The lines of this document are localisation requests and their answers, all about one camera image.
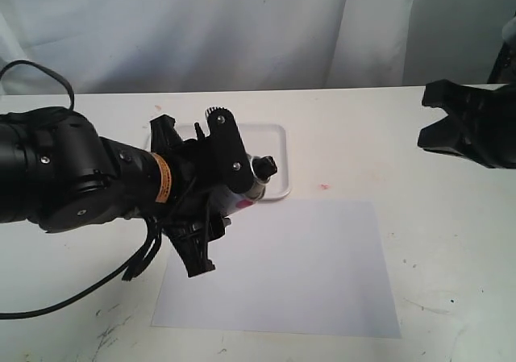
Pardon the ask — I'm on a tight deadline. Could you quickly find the white polka-dot spray can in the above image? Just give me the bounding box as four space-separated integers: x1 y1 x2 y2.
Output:
210 155 278 217

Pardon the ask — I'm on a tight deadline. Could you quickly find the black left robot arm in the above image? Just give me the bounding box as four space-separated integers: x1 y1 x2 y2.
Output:
1 107 225 280

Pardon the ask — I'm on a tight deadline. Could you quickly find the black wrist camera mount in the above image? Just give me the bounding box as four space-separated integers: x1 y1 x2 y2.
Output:
206 107 248 184

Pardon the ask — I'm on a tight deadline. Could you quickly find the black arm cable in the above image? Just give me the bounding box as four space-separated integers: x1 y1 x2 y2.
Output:
0 59 162 321

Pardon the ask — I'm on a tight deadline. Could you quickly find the dark metal stand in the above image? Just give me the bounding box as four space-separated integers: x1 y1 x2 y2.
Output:
487 17 515 84

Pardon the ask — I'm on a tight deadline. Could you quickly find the white backdrop cloth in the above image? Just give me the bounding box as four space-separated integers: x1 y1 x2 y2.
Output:
1 0 515 93

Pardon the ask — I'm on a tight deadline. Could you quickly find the white plastic tray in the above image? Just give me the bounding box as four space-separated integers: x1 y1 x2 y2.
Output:
144 123 292 202

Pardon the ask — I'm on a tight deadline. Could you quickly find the white paper sheet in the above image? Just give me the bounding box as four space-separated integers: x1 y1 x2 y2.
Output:
152 199 401 339

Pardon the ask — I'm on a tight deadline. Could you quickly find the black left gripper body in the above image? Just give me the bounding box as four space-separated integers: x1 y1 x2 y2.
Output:
167 131 226 233

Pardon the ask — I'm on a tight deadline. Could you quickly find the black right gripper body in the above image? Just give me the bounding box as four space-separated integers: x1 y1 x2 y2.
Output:
471 84 515 169

